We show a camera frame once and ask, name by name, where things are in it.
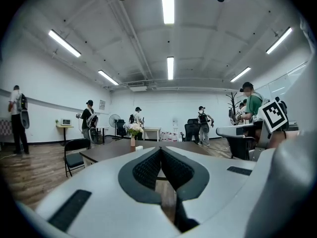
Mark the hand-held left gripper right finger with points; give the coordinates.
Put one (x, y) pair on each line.
(218, 195)

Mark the black-legged side table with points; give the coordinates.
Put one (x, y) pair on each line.
(102, 128)

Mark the white table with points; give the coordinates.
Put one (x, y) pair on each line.
(151, 128)

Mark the white countertop appliance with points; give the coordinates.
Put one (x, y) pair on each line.
(66, 122)

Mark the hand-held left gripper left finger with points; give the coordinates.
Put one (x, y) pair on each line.
(104, 182)

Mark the black coat rack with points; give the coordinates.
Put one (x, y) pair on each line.
(232, 100)

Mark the person's right forearm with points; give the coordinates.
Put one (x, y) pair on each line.
(277, 140)

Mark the small wooden desk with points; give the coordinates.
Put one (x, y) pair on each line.
(65, 126)

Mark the white ceiling air conditioner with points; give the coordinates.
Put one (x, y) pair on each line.
(138, 88)

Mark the black office chair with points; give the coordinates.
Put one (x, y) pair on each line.
(190, 130)
(121, 128)

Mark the checkered panel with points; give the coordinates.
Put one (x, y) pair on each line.
(5, 130)

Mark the black wrist band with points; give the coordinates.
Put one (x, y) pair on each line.
(284, 134)

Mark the black folding chair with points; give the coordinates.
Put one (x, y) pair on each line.
(74, 159)

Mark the white water dispenser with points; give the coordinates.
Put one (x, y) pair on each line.
(175, 124)

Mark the black pedestal fan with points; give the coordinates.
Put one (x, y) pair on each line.
(114, 120)

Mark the pastel artificial flower bouquet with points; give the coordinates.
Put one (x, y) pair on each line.
(135, 129)

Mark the pink ribbed vase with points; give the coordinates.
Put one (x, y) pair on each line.
(133, 141)

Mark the long ceiling light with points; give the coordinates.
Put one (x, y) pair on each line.
(170, 68)
(278, 40)
(167, 4)
(64, 43)
(240, 74)
(108, 77)

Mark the small potted plant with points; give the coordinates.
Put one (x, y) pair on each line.
(57, 122)

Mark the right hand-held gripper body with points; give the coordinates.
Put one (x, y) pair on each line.
(272, 115)

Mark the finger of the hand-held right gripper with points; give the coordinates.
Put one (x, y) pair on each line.
(230, 131)

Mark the wall poster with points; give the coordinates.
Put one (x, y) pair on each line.
(102, 104)

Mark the row of water jugs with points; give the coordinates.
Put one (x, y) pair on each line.
(168, 136)

